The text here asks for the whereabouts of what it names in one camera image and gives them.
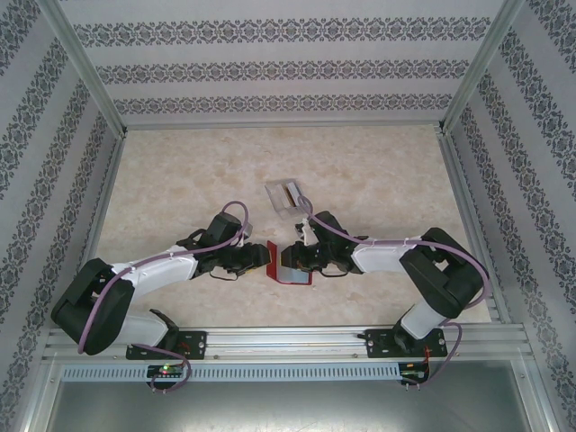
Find red card holder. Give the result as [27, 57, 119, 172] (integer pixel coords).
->
[265, 239, 315, 288]

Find clear plastic card box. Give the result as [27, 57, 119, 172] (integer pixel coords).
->
[263, 179, 313, 222]

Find left circuit board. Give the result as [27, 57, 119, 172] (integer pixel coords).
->
[147, 364, 185, 379]

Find circuit board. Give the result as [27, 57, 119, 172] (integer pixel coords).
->
[147, 364, 185, 379]
[400, 363, 431, 384]

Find grey metal panel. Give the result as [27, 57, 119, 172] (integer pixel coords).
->
[44, 359, 548, 432]

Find right circuit board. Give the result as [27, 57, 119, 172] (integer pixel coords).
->
[400, 363, 431, 384]

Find thin black left gripper cable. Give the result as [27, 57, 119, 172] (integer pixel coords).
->
[209, 267, 242, 284]

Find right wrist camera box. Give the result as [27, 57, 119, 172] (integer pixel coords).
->
[294, 219, 316, 247]

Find aluminium mounting rail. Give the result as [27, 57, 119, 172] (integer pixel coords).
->
[44, 326, 527, 362]

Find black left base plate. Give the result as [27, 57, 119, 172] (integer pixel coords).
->
[124, 330, 209, 361]

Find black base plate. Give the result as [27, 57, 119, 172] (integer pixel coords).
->
[364, 328, 449, 360]
[124, 330, 209, 361]

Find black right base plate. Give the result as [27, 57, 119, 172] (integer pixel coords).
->
[364, 328, 449, 360]

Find slotted grey cable duct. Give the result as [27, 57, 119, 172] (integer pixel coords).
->
[60, 363, 402, 383]

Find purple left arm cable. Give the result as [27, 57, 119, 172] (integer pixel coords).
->
[76, 200, 253, 395]

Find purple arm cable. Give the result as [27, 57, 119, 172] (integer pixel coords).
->
[76, 200, 253, 395]
[296, 194, 492, 393]

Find aluminium side frame rail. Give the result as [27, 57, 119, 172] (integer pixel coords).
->
[438, 129, 512, 323]
[60, 129, 130, 328]

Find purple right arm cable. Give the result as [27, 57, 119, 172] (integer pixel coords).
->
[296, 194, 492, 393]

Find aluminium upright frame post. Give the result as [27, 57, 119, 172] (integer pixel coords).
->
[437, 0, 526, 134]
[38, 0, 130, 136]

